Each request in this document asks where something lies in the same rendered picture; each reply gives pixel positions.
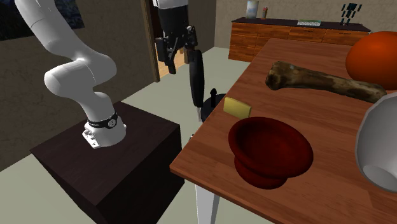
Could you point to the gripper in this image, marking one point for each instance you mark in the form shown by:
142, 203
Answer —
173, 24

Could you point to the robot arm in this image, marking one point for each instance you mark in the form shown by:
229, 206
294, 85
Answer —
83, 77

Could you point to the black chair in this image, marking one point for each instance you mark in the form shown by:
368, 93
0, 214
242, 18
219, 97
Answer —
197, 80

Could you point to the wooden sideboard with dark top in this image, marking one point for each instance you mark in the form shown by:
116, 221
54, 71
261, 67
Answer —
248, 40

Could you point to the yellow block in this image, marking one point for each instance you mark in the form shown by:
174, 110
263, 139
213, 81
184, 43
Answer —
237, 107

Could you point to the brown bone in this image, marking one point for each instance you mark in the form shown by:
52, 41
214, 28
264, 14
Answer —
310, 79

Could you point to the dark red bowl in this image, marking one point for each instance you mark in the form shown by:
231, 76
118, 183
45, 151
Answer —
270, 149

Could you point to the dark robot stand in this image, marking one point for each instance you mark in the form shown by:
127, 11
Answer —
124, 173

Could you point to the wooden table with white legs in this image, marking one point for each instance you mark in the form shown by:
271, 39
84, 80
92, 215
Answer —
310, 124

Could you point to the orange ball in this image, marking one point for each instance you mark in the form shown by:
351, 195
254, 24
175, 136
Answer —
375, 59

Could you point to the grey bowl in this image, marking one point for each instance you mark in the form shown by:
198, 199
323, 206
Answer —
378, 139

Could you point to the wooden door frame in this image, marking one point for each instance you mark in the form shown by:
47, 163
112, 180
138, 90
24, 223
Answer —
151, 46

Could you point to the dark wall picture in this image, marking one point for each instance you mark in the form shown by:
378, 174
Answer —
71, 12

